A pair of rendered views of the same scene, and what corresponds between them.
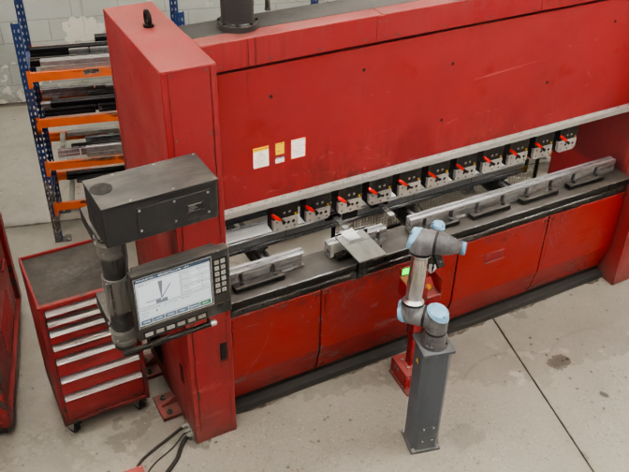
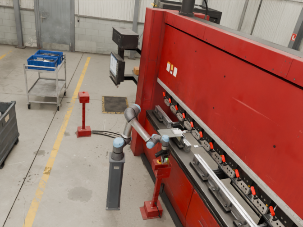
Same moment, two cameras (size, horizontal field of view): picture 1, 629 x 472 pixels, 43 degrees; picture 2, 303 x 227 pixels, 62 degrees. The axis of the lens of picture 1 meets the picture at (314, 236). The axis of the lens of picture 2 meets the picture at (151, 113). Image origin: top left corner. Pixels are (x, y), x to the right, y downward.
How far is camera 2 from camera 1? 479 cm
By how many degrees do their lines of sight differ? 78
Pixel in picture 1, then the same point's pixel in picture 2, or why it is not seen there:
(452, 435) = (111, 217)
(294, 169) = (172, 80)
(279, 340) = not seen: hidden behind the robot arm
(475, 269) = (196, 217)
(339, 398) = (143, 184)
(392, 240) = (186, 154)
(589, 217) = not seen: outside the picture
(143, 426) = not seen: hidden behind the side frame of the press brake
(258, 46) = (175, 18)
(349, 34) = (194, 28)
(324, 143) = (180, 77)
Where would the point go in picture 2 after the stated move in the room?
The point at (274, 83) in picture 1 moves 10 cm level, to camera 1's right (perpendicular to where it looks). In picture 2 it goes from (176, 38) to (175, 39)
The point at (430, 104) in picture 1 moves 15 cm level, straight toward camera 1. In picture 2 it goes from (211, 93) to (196, 89)
